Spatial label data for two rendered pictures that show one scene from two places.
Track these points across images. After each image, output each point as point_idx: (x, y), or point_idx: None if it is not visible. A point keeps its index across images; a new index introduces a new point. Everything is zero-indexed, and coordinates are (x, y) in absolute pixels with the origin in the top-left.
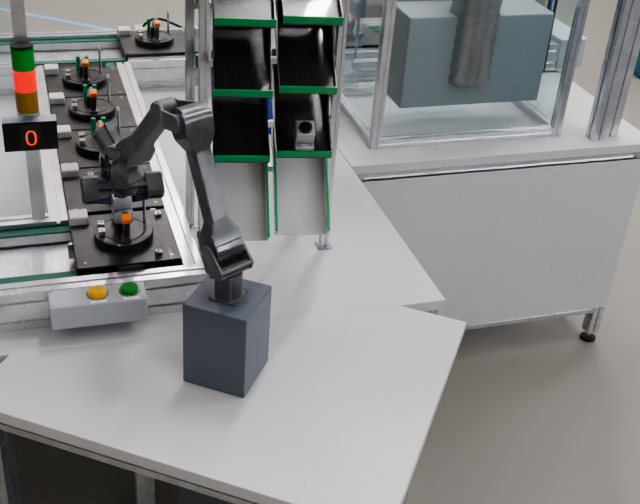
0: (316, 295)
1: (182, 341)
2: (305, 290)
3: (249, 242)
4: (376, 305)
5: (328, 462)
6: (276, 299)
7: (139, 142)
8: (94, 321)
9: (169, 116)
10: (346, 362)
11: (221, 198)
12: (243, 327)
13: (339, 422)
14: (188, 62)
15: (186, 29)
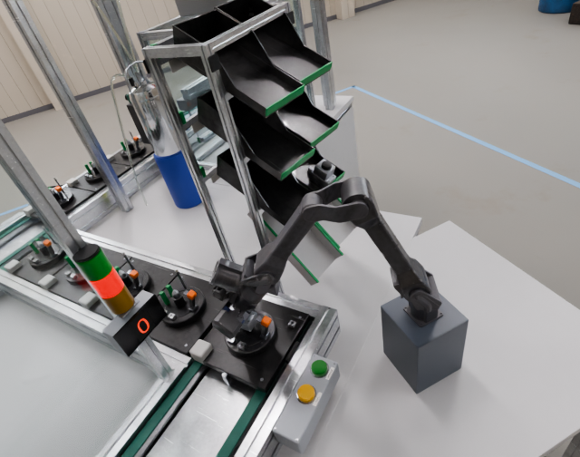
0: (372, 268)
1: (367, 367)
2: (362, 270)
3: (289, 270)
4: (404, 247)
5: (565, 359)
6: (361, 289)
7: (286, 254)
8: (320, 414)
9: (351, 207)
10: (454, 290)
11: (401, 246)
12: (466, 325)
13: (519, 328)
14: (198, 177)
15: (187, 150)
